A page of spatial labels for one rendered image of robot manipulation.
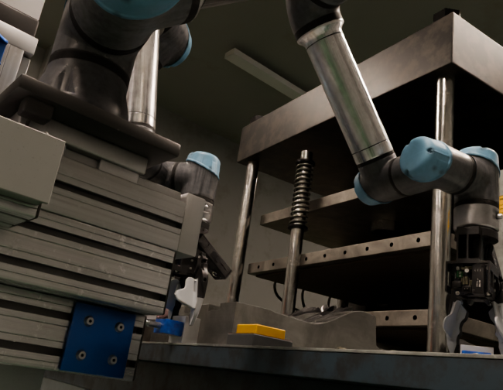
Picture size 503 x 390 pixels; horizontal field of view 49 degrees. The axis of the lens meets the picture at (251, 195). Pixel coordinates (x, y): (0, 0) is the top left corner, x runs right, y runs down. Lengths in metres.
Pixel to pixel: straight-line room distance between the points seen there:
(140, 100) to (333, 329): 0.63
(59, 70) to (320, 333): 0.74
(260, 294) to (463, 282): 5.22
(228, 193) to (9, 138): 5.44
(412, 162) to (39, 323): 0.62
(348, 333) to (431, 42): 1.13
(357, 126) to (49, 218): 0.59
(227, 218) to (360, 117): 4.92
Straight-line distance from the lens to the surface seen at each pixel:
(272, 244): 6.30
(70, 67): 0.80
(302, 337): 1.17
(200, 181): 1.16
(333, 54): 1.06
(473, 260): 0.97
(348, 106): 1.05
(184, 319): 1.12
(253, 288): 6.07
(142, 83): 1.17
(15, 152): 0.58
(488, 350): 0.99
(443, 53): 1.97
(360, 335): 1.28
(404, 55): 2.11
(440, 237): 1.74
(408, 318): 1.84
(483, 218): 1.01
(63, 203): 0.72
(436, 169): 0.96
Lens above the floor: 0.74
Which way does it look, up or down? 19 degrees up
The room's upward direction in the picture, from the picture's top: 9 degrees clockwise
